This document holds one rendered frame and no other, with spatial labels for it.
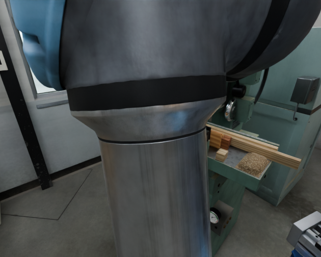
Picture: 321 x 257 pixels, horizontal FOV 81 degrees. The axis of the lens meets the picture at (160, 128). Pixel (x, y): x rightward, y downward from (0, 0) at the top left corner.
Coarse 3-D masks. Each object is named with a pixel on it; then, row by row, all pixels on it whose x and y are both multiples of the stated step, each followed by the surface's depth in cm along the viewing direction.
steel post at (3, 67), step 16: (0, 32) 129; (0, 48) 132; (0, 64) 132; (16, 80) 143; (16, 96) 147; (16, 112) 150; (32, 128) 161; (32, 144) 166; (32, 160) 170; (48, 176) 185
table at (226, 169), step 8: (208, 152) 84; (216, 152) 84; (232, 152) 84; (240, 152) 84; (248, 152) 84; (208, 160) 81; (216, 160) 79; (232, 160) 78; (240, 160) 78; (208, 168) 83; (216, 168) 80; (224, 168) 77; (232, 168) 74; (232, 176) 75; (240, 176) 73; (248, 176) 71; (264, 176) 74; (240, 184) 74; (248, 184) 72; (256, 184) 69
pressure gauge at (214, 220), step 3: (210, 210) 82; (213, 210) 81; (216, 210) 81; (210, 213) 82; (213, 213) 80; (216, 213) 80; (219, 213) 81; (210, 216) 83; (213, 216) 81; (216, 216) 80; (219, 216) 80; (210, 219) 83; (213, 219) 82; (216, 219) 81; (219, 219) 80; (213, 222) 82; (216, 222) 81
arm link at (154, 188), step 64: (64, 0) 8; (128, 0) 8; (192, 0) 9; (256, 0) 11; (64, 64) 10; (128, 64) 9; (192, 64) 10; (128, 128) 11; (192, 128) 12; (128, 192) 12; (192, 192) 13; (128, 256) 14; (192, 256) 14
